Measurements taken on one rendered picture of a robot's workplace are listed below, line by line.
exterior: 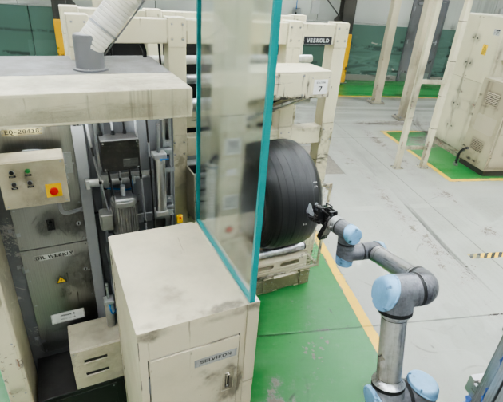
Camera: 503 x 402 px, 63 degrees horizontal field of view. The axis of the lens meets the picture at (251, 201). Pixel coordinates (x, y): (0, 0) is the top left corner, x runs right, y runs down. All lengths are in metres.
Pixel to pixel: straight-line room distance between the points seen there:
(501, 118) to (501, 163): 0.67
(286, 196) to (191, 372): 0.90
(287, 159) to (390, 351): 0.97
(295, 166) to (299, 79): 0.52
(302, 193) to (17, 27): 9.98
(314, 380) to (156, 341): 1.68
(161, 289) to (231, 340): 0.29
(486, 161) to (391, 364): 5.15
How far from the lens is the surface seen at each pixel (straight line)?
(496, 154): 6.53
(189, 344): 1.38
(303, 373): 2.87
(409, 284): 1.47
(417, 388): 1.71
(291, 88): 2.27
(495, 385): 1.65
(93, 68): 1.96
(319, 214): 1.87
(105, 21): 1.94
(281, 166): 1.97
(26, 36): 11.38
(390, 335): 1.54
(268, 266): 2.28
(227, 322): 1.38
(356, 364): 3.01
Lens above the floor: 2.18
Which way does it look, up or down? 28 degrees down
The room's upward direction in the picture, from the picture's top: 4 degrees clockwise
